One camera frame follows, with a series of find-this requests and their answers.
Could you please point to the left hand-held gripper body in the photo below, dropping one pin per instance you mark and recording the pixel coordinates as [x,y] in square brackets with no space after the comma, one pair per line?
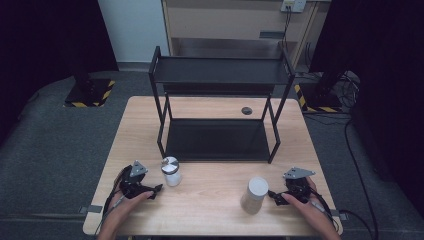
[133,186]

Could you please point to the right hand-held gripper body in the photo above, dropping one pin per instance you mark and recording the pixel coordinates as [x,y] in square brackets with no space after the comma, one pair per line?
[298,186]

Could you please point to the glass jar with silver lid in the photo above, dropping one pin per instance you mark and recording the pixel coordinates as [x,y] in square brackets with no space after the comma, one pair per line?
[172,173]

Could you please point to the jar with white lid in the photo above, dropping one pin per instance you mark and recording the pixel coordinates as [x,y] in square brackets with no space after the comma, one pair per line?
[254,196]

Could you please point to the black metal two-tier rack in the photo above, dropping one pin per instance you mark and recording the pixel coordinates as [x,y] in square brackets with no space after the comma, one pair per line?
[218,140]

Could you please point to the person's left hand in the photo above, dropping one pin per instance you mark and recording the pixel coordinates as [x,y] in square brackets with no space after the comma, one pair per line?
[123,208]

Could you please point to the person's right hand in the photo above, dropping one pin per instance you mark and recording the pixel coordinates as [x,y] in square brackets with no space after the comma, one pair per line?
[313,213]

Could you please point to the grey tape piece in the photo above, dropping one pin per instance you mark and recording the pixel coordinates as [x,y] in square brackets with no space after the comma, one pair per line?
[342,216]
[91,209]

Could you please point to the round black table grommet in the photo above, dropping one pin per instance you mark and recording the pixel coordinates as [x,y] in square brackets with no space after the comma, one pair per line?
[246,111]

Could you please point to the black stand with striped base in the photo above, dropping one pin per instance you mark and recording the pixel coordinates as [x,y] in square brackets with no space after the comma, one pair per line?
[321,96]
[88,91]

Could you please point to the dark curtain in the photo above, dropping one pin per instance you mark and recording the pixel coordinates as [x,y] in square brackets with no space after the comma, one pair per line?
[390,83]
[43,50]

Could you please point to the beige wooden cabinet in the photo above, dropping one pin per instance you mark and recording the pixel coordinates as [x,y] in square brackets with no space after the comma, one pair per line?
[226,23]

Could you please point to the white wall socket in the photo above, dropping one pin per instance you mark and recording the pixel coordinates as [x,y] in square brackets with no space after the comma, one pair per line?
[293,5]

